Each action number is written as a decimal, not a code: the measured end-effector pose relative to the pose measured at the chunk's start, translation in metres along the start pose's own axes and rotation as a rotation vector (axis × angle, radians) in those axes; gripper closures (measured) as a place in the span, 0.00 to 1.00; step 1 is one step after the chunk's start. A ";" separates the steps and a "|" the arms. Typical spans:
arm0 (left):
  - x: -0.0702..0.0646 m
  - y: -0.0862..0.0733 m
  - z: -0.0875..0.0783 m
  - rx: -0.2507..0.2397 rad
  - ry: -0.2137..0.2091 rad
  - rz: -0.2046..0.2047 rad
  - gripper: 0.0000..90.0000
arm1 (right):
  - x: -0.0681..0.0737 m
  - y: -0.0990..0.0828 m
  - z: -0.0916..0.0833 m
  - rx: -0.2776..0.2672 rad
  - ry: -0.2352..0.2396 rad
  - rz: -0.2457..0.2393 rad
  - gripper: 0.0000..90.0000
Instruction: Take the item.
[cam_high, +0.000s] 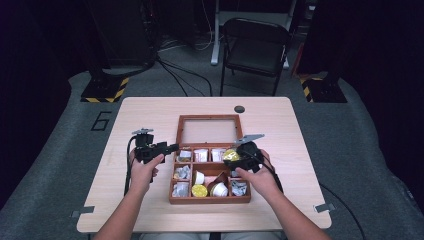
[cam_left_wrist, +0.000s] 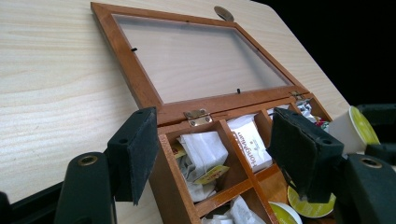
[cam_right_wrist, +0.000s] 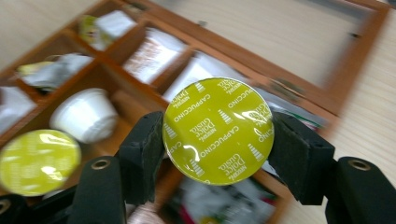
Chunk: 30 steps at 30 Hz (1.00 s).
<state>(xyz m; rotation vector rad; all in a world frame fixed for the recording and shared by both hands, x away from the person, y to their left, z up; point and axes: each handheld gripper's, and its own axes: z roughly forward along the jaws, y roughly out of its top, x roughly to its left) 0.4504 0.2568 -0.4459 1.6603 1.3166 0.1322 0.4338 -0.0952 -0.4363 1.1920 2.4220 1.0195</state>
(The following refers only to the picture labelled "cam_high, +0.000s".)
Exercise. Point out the black folding chair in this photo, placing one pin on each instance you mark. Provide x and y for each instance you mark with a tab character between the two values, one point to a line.
255	50

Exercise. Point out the striped black stand base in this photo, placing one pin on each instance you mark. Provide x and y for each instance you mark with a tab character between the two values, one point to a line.
325	91
103	91

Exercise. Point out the white paper sachet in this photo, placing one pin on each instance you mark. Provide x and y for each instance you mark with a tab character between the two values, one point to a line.
217	154
201	155

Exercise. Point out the silver foil packet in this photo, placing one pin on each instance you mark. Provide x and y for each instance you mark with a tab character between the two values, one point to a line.
180	189
234	173
182	173
238	188

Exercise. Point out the white coffee capsule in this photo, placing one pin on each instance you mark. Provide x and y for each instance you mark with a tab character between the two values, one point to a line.
199	178
219	190

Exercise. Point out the grey tape piece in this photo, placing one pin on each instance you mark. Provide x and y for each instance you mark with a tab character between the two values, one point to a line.
325	208
83	211

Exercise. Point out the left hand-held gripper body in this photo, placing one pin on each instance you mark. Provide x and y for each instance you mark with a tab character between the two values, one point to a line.
145	150

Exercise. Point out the person's left hand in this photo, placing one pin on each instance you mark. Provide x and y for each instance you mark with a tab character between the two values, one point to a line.
141	175

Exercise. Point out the black equipment cabinet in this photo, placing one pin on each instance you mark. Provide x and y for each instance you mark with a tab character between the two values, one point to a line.
123	33

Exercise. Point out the white gold sachet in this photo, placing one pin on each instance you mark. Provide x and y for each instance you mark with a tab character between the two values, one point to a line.
184	156

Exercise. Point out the black table grommet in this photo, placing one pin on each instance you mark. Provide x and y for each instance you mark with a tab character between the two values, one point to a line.
239	109

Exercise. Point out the person's right hand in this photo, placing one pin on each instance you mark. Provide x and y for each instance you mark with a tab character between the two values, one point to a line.
261	183

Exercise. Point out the dark curtain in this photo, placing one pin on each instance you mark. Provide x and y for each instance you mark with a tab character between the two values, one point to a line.
30	83
383	66

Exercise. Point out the wooden box with glass lid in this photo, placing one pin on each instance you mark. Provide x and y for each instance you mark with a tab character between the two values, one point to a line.
209	200

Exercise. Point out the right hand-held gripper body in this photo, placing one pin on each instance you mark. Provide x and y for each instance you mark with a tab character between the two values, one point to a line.
251	155

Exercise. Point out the yellow lid coffee capsule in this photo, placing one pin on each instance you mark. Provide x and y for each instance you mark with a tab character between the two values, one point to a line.
230	155
199	191

